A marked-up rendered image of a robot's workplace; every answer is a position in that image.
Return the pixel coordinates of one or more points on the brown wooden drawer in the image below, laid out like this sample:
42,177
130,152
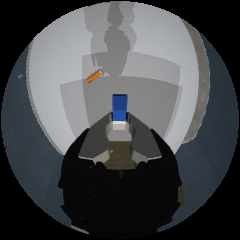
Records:
180,198
119,149
119,163

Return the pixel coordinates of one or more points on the blue and white eraser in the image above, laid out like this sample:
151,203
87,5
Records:
119,111

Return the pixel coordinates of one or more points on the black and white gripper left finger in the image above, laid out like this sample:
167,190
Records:
90,147

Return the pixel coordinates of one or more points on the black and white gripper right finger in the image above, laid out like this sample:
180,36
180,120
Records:
148,146

